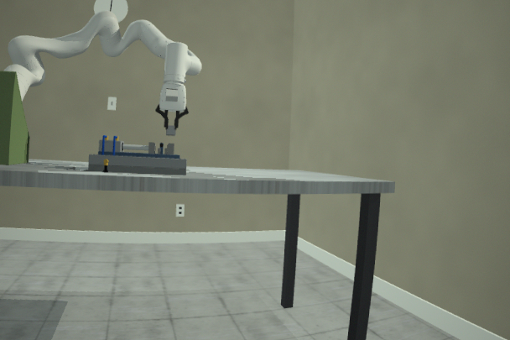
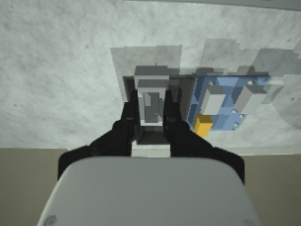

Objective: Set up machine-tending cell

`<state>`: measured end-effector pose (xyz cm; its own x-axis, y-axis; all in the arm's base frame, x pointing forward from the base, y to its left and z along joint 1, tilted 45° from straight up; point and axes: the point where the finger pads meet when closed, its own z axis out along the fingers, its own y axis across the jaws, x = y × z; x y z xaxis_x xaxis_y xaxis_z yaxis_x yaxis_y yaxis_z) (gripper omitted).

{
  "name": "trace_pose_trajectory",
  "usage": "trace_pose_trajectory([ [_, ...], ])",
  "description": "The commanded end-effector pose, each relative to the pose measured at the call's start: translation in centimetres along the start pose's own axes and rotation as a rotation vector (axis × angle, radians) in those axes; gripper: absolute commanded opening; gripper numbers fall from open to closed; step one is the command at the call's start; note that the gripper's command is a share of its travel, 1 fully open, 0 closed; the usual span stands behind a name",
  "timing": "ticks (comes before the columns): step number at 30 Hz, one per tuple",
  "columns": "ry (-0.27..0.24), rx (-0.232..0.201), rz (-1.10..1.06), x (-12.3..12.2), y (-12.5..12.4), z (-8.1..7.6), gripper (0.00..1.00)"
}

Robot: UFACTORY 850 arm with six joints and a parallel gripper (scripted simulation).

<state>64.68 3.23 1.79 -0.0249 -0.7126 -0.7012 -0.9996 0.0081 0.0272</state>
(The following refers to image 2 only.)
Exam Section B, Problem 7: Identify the yellow rectangular block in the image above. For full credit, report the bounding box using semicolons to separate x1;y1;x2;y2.
193;114;213;137

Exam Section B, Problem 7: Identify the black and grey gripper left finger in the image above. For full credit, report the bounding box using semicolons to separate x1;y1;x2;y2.
57;90;141;181

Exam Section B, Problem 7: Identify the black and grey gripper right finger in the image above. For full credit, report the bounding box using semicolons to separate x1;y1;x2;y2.
162;90;245;184

